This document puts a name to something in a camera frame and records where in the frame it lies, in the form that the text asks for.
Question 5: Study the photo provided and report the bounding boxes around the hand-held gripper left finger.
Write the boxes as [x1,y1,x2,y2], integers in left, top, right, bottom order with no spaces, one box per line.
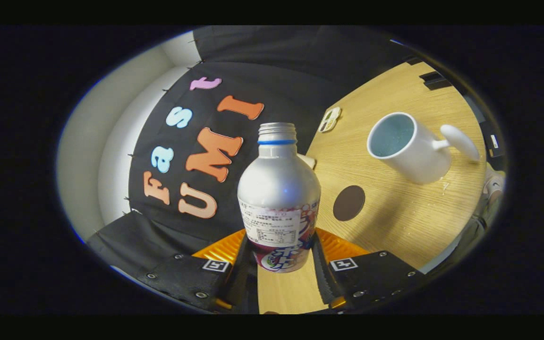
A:
[135,229,259,315]

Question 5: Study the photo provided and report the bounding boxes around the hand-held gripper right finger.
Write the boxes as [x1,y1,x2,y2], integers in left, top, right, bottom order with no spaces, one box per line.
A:
[311,228,428,312]

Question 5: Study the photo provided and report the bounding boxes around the round brown coaster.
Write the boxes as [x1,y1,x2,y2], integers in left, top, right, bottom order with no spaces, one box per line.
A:
[332,185,366,222]

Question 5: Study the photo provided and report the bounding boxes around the silver juice bottle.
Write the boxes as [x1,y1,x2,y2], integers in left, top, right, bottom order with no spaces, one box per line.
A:
[237,122,322,273]

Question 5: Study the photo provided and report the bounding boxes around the white cup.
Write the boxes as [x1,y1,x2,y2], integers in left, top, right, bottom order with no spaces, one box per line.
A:
[366,112,481,185]

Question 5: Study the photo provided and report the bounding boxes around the wooden table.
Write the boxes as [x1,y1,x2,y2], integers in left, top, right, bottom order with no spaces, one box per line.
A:
[257,61,487,315]

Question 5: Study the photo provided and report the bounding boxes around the white palette tray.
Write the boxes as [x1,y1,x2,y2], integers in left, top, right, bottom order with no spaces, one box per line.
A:
[318,107,342,133]

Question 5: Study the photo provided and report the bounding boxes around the person's white shoe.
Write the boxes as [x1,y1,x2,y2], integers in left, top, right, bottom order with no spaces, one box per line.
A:
[482,163,506,211]

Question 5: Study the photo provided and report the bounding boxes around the black backdrop cloth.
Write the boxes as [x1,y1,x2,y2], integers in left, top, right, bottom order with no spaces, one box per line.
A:
[86,26,424,289]

